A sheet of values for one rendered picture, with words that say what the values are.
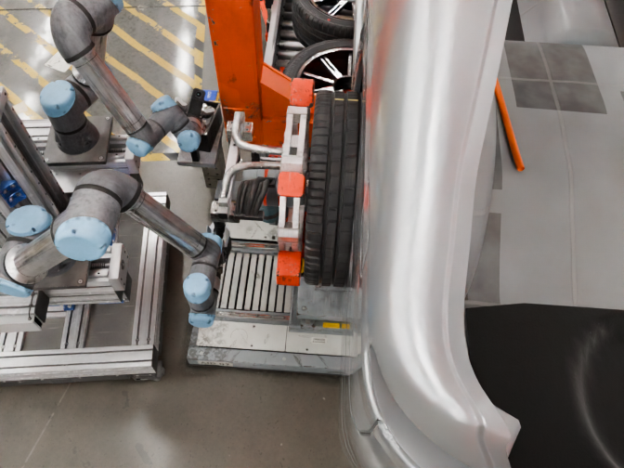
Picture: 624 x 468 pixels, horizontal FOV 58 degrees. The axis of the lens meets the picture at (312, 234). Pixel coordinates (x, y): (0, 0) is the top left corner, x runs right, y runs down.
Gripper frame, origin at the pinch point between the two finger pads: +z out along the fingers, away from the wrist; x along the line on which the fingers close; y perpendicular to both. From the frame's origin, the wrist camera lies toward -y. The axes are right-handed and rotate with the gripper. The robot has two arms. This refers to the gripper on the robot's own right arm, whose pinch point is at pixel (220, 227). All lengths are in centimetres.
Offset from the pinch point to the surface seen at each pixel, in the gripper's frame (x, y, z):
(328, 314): -39, -61, -2
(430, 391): -51, 79, -73
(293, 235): -25.4, 13.6, -9.3
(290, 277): -25.1, 4.6, -18.8
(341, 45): -36, -33, 131
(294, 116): -22.8, 28.2, 25.0
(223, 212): -3.3, 15.0, -3.6
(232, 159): -3.2, 15.0, 17.1
